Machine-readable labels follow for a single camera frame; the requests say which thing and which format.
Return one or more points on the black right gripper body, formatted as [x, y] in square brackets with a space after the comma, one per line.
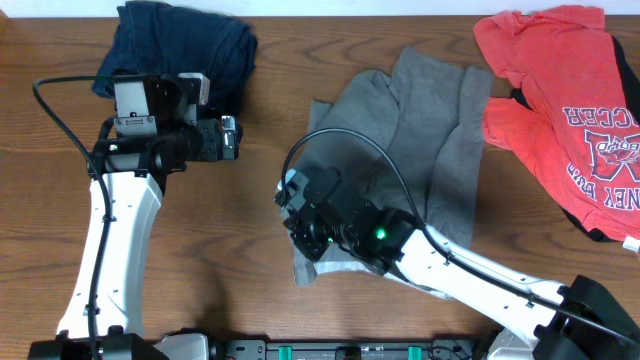
[315, 238]

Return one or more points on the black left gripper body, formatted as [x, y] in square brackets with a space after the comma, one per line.
[204, 148]

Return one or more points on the grey shorts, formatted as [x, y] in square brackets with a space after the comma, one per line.
[415, 132]

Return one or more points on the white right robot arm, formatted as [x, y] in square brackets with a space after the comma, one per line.
[582, 320]

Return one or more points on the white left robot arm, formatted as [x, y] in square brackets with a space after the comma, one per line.
[160, 125]

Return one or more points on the folded dark navy garment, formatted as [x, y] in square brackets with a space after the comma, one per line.
[157, 38]

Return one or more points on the red printed t-shirt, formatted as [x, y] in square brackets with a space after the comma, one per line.
[562, 63]

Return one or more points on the black garment under red shirt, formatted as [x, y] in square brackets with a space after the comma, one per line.
[616, 151]

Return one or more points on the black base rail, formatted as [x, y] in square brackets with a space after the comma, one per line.
[429, 350]

